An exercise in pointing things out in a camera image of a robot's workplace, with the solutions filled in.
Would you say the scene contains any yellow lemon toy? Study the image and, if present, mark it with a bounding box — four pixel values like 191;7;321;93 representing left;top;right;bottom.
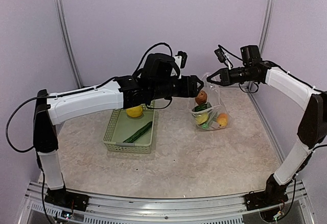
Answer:
126;106;143;118
195;113;209;125

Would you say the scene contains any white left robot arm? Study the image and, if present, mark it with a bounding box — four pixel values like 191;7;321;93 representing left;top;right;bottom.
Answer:
33;53;204;206

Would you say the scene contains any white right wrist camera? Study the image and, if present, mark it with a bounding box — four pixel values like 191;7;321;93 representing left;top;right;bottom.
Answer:
214;48;233;69

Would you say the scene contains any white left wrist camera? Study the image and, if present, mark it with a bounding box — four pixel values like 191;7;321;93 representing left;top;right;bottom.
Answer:
172;51;188;79

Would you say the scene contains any yellow lemon toy back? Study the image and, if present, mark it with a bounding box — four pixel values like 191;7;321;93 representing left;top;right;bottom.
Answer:
126;106;143;118

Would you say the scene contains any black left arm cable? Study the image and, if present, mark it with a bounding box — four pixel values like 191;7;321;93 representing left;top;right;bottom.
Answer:
5;95;49;153

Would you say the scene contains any aluminium frame post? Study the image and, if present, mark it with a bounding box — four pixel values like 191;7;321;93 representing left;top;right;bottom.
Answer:
54;0;83;88
259;0;275;54

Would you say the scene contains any front aluminium rail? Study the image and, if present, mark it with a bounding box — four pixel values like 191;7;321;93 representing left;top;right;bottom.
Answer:
15;181;317;223

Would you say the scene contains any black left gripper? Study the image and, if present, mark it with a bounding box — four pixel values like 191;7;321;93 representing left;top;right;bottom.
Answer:
152;74;204;100

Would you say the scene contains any yellow lemon toy front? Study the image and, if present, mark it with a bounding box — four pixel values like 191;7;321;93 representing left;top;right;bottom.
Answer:
195;113;209;125

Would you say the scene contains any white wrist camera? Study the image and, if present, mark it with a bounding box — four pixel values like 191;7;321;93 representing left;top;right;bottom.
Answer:
172;51;188;79
214;48;233;69

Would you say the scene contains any green bok choy toy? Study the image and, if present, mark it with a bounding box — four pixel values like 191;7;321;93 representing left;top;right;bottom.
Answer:
192;102;218;130

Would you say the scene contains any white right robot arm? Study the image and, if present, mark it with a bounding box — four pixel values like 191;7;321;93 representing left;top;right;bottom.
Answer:
207;45;326;206

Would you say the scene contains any beige perforated plastic basket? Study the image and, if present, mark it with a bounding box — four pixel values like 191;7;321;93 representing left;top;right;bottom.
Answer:
102;109;155;154

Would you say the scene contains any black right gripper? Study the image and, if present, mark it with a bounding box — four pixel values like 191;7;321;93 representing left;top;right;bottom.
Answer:
207;65;257;86

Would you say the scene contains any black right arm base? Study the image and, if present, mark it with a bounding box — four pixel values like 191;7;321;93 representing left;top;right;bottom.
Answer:
244;175;289;211

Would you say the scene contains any brown round cake toy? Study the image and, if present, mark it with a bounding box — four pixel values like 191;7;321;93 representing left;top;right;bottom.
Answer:
195;90;207;105

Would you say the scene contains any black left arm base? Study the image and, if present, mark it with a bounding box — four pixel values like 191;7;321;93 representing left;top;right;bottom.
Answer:
44;186;89;212

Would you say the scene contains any black right camera cable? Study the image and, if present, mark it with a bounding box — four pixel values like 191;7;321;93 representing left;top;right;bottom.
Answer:
217;44;243;61

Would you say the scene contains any left aluminium frame post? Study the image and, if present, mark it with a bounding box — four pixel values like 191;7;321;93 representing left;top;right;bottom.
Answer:
54;0;83;88

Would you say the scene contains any right aluminium frame post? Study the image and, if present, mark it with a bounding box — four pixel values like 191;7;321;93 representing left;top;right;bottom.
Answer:
259;0;275;54

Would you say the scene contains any dark green cucumber toy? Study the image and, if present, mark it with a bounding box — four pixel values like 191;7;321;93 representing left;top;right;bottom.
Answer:
123;121;153;143

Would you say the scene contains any clear zip top bag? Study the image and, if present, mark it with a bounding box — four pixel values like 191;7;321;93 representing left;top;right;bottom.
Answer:
188;73;231;131

